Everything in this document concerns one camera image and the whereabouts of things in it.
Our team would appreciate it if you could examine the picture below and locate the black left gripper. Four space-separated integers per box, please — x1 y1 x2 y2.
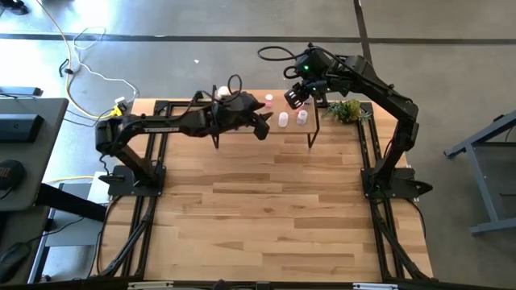
207 90 275 141

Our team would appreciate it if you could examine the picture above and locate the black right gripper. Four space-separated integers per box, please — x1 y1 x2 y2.
284 46 338 109

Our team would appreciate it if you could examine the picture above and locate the small green potted plant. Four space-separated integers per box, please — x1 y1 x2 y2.
322 98 372 125

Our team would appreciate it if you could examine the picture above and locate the silver aluminium bar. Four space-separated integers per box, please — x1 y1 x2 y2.
127 281 175 290
352 282 401 290

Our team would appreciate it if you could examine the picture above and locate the black desk support beam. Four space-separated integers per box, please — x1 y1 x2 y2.
35 183 108 222

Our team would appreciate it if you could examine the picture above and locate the grey floor plate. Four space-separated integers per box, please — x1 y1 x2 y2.
44 183 106 247

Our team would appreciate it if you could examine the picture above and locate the grey desk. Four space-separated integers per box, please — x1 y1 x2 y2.
0 97 70 213

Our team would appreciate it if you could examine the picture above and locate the black rectangular box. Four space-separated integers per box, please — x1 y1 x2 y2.
0 114 45 143

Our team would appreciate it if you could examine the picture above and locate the black floor object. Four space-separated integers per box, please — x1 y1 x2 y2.
0 0 30 16

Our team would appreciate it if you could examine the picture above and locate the black computer mouse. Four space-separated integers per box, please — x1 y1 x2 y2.
0 243 31 285

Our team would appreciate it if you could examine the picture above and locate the wooden shelf with black frame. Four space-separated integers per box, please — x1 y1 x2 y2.
209 84 322 149

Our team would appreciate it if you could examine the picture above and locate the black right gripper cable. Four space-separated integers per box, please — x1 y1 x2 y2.
256 44 302 80

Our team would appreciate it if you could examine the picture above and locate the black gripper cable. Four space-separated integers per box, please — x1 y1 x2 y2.
256 44 302 80
227 73 243 96

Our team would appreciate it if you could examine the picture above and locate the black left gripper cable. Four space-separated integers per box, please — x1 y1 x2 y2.
227 73 243 96

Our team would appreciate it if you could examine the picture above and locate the black metal rig frame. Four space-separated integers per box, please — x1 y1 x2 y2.
91 90 435 283

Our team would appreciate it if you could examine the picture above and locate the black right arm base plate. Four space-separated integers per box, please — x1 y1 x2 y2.
360 167 435 201

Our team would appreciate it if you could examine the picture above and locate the white floor cable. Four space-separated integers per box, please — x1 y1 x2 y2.
72 26 140 104

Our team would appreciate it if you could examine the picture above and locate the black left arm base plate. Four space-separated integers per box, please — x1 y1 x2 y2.
98 165 167 197

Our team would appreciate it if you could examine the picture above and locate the blue-grey table frame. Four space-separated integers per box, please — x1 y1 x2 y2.
443 109 516 237

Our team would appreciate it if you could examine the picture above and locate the yellow floor cable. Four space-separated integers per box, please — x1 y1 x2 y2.
35 0 122 121
43 175 96 184

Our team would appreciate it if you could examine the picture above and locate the short black cable piece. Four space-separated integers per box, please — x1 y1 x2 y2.
58 58 76 78

